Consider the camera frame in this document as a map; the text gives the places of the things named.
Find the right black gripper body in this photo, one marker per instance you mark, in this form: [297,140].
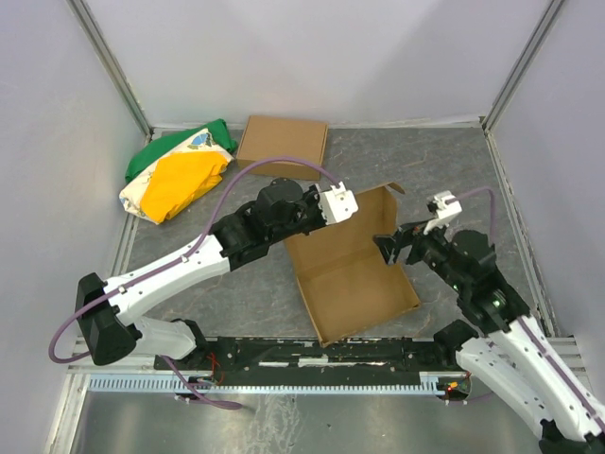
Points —
[415,246]

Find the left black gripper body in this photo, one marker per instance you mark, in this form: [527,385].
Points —
[311,208]

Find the cardboard box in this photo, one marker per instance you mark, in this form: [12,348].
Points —
[343,279]
[269,137]

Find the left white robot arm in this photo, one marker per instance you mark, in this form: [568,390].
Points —
[120,326]

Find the closed folded cardboard box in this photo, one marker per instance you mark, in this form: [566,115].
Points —
[269,137]

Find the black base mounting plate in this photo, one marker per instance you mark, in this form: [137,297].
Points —
[303,362]

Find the green yellow white cloth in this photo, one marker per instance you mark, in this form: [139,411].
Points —
[172,171]

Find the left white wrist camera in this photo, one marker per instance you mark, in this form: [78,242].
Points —
[337,204]

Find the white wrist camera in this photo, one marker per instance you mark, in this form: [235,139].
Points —
[444,207]
[337,204]

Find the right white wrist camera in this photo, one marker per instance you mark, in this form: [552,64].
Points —
[444,207]

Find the right aluminium frame post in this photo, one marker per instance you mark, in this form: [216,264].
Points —
[531,49]

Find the aluminium frame post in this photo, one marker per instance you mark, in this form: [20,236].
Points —
[92,29]
[531,49]

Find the aluminium front rail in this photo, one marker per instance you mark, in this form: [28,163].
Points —
[567,349]

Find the left aluminium frame post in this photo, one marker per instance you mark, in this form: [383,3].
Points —
[92,29]

